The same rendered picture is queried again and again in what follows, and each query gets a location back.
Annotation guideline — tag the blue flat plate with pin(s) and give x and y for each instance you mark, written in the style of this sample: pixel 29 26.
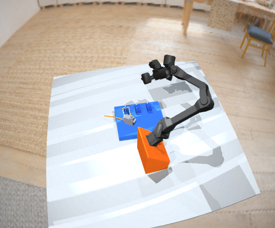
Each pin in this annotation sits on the blue flat plate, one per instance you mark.
pixel 146 115

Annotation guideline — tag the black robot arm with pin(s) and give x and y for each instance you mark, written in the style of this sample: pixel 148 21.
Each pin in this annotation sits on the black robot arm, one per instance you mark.
pixel 166 124

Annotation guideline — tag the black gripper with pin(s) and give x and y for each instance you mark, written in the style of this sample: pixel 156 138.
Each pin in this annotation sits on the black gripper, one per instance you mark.
pixel 147 78

